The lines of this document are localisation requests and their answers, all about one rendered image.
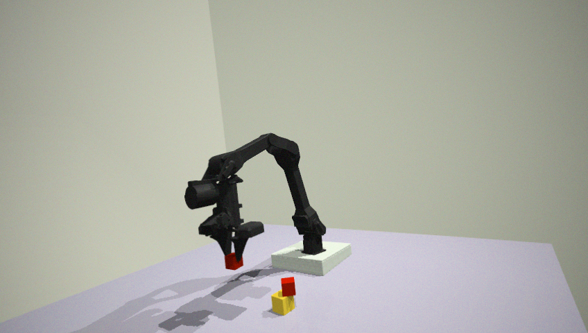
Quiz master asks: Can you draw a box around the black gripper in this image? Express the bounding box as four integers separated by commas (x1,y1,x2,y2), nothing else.
209,201,264,262

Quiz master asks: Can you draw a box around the yellow cube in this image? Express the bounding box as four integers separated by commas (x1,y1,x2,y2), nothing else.
271,289,295,315

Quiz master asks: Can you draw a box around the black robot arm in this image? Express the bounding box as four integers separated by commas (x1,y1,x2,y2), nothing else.
184,133,326,255

